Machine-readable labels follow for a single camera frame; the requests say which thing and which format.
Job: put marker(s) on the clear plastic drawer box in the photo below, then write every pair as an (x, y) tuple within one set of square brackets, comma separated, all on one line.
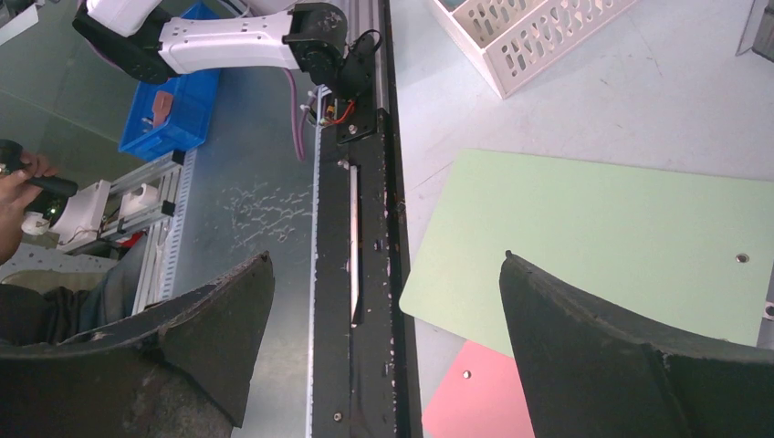
[(757, 35)]

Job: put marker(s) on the blue plastic bin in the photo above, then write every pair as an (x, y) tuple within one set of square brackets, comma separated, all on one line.
[(173, 116)]

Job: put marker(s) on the white black teleoperation handle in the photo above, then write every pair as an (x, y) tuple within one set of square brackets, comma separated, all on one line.
[(105, 213)]

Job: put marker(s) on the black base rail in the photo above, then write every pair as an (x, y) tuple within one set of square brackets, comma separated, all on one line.
[(363, 374)]

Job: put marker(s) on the green clipboard sheet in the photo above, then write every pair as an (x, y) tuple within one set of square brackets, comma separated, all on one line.
[(691, 251)]

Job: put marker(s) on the white plastic file rack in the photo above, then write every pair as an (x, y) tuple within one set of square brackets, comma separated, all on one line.
[(510, 42)]

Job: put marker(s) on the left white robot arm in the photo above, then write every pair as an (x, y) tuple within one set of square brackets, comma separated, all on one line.
[(152, 46)]

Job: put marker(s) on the operator bare hand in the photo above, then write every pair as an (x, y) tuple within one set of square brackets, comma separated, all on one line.
[(16, 195)]

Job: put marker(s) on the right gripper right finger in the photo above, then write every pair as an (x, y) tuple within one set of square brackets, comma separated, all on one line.
[(590, 368)]

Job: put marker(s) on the pink clipboard sheet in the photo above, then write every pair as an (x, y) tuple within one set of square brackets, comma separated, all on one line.
[(481, 395)]

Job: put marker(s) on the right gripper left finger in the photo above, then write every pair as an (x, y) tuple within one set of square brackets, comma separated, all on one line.
[(181, 368)]

